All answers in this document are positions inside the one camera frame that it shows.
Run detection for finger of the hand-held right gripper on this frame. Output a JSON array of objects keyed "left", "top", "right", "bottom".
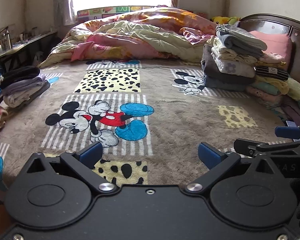
[
  {"left": 275, "top": 126, "right": 300, "bottom": 142},
  {"left": 234, "top": 138, "right": 300, "bottom": 158}
]

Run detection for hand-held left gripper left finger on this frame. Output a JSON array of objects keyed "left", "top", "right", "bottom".
[{"left": 22, "top": 141, "right": 118, "bottom": 194}]

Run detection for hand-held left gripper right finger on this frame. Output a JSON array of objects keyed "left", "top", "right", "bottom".
[{"left": 185, "top": 142, "right": 275, "bottom": 194}]

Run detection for tall stack of folded clothes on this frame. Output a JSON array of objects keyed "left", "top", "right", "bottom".
[{"left": 201, "top": 24, "right": 268, "bottom": 92}]

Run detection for low stack of folded clothes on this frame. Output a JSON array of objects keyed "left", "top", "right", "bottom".
[{"left": 0, "top": 66, "right": 52, "bottom": 108}]

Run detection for pink dotted folded cloth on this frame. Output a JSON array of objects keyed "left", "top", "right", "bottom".
[{"left": 245, "top": 86, "right": 283, "bottom": 108}]

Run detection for cartoon mouse printed blanket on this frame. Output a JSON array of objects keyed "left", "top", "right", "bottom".
[{"left": 0, "top": 59, "right": 299, "bottom": 202}]

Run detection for pale yellow folded cloth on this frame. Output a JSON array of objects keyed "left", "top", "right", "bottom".
[{"left": 254, "top": 76, "right": 290, "bottom": 96}]

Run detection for black striped folded cloth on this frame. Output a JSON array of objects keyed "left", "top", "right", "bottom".
[{"left": 255, "top": 66, "right": 290, "bottom": 81}]

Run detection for pink pillow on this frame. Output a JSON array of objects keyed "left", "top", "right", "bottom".
[{"left": 249, "top": 30, "right": 293, "bottom": 65}]

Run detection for floral pink and yellow quilt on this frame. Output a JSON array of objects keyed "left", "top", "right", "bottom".
[{"left": 39, "top": 6, "right": 218, "bottom": 68}]

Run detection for dark side table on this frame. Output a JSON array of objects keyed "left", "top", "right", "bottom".
[{"left": 0, "top": 31, "right": 58, "bottom": 68}]

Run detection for yellow plush toy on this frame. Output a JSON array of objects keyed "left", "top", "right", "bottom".
[{"left": 211, "top": 16, "right": 241, "bottom": 27}]

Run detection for assorted small bottles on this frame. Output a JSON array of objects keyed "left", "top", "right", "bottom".
[{"left": 19, "top": 27, "right": 42, "bottom": 42}]

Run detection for clear glass container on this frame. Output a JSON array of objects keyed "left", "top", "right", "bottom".
[{"left": 0, "top": 26, "right": 12, "bottom": 51}]

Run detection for pale patterned curtain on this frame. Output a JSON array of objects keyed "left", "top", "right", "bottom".
[{"left": 52, "top": 0, "right": 77, "bottom": 26}]

